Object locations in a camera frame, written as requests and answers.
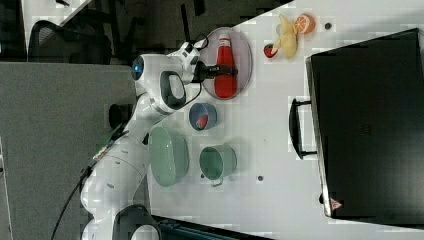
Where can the green metal pot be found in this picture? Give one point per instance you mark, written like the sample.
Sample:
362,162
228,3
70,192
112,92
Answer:
217,162

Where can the yellow plush banana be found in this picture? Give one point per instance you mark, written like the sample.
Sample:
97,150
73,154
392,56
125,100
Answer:
287,40

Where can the red plush ketchup bottle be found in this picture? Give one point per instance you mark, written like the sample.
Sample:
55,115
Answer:
225,86

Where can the black office chair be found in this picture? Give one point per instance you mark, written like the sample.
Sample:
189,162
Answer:
50,43

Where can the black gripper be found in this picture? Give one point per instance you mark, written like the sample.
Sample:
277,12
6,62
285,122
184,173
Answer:
203,72

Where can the red item in blue bowl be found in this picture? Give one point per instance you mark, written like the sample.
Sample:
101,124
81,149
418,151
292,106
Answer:
202,122

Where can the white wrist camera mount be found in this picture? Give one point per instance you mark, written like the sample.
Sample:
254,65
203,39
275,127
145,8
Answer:
188,55

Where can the plush orange slice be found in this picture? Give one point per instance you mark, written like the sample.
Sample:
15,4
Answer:
305,24

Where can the small blue bowl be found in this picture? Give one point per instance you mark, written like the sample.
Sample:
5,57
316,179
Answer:
199,109

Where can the green colander bowl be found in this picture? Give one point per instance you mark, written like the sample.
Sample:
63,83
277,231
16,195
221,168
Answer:
169,156

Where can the grey round plate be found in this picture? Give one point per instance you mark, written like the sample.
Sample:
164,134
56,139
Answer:
242,58

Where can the red plush strawberry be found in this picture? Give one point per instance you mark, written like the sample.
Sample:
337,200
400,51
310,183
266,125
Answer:
268,51

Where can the black toaster oven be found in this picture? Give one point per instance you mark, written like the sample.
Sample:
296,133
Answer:
368,116

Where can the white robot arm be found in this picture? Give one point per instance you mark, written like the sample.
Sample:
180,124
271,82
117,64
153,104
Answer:
120,167

